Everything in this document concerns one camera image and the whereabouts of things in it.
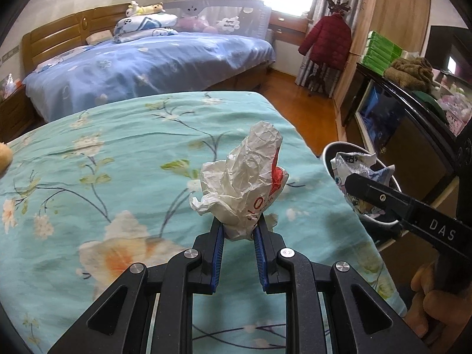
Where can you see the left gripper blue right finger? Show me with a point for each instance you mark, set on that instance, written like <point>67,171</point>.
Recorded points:
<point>329,309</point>

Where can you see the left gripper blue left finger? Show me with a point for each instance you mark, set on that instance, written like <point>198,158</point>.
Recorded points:
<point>149,309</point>

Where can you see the blue white wrapper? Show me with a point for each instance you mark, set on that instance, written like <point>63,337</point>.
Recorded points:
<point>345,164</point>

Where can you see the white red paper bag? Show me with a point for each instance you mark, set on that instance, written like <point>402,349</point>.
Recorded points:
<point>238,189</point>

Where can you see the person's right hand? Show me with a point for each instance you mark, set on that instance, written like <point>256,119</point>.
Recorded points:
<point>451,310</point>

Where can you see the black tv cabinet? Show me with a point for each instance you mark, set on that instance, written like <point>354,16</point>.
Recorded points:
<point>403,131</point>

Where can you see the teal floral tablecloth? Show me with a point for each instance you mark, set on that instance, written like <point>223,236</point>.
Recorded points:
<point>90,194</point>

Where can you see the brown plush toy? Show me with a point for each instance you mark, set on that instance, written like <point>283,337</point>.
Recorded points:
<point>410,74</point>

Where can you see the green boxes stack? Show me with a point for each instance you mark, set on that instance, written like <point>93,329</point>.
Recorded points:
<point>379,52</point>

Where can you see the beige teddy bear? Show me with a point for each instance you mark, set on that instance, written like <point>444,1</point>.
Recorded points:
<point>6,157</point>

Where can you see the red jacket on stand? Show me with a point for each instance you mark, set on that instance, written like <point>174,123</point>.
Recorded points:
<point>328,42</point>

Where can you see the wooden nightstand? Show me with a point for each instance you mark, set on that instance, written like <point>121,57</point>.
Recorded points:
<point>17,115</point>

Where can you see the wooden wardrobe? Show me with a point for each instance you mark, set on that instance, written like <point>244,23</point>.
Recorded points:
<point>404,22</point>

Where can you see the blue floral bed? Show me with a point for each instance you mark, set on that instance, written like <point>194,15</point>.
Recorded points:
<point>89,76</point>

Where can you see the wooden desk under window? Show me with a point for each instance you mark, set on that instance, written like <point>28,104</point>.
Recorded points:
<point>288,28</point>

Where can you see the beige pillow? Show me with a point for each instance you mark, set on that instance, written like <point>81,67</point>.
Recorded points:
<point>98,37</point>

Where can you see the folded blue white quilt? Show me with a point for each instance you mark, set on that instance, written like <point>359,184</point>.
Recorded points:
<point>140,26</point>

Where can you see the wooden headboard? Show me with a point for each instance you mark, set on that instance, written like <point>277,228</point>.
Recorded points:
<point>67,33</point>

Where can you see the yellow plush dog toy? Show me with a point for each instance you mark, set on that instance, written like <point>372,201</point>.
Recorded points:
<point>134,9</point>

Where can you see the grey bed guard rail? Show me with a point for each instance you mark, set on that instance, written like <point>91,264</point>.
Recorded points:
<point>248,18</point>

